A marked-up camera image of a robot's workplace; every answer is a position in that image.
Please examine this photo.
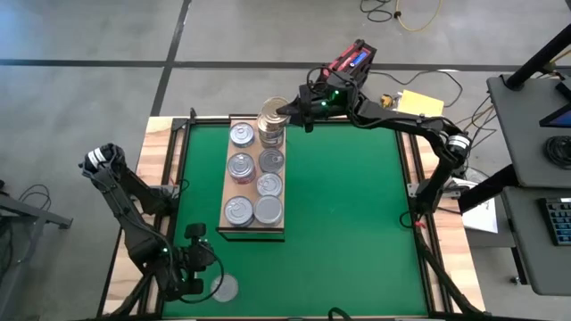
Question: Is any white paper sheet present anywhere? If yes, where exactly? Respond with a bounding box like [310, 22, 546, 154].
[461, 197, 500, 235]

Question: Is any coiled black cable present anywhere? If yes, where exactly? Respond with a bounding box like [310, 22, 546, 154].
[543, 135, 571, 170]

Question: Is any black cable bundle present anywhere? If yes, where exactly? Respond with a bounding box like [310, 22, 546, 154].
[439, 95, 499, 152]

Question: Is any yellow envelope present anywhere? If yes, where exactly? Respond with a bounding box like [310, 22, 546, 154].
[396, 89, 445, 119]

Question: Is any yellow floor cable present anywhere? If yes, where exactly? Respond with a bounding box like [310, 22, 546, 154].
[394, 0, 443, 33]

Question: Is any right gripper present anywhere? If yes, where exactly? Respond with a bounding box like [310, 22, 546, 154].
[276, 73, 358, 134]

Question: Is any keypad with coloured keys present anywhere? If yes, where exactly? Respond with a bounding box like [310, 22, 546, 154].
[537, 197, 571, 247]

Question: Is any red and black tool case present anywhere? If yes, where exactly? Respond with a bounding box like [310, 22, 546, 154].
[327, 38, 378, 90]

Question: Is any grey metal stand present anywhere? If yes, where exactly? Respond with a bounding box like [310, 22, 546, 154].
[0, 180, 74, 321]

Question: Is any black tool case cable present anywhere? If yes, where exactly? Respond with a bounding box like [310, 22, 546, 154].
[368, 69, 464, 110]

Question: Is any wooden shelf black frame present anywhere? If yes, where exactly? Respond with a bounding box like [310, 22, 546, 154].
[217, 113, 286, 243]

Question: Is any black pole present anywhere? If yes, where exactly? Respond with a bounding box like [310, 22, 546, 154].
[505, 21, 571, 92]

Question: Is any grey keypad desk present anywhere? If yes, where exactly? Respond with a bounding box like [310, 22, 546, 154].
[501, 185, 571, 296]

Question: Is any green-label silver-lid can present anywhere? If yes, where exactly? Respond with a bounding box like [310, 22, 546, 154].
[258, 147, 286, 175]

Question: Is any black floor cable loop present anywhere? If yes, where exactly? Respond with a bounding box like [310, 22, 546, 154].
[359, 0, 402, 23]

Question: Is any tablet with blue screen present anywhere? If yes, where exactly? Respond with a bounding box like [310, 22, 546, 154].
[538, 79, 571, 129]

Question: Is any thin black floor cable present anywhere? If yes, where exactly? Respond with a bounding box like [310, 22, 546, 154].
[16, 184, 53, 210]

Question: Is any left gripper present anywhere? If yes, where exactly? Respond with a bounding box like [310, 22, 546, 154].
[170, 222, 215, 302]

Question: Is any short black cable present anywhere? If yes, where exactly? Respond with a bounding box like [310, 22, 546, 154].
[327, 306, 354, 321]

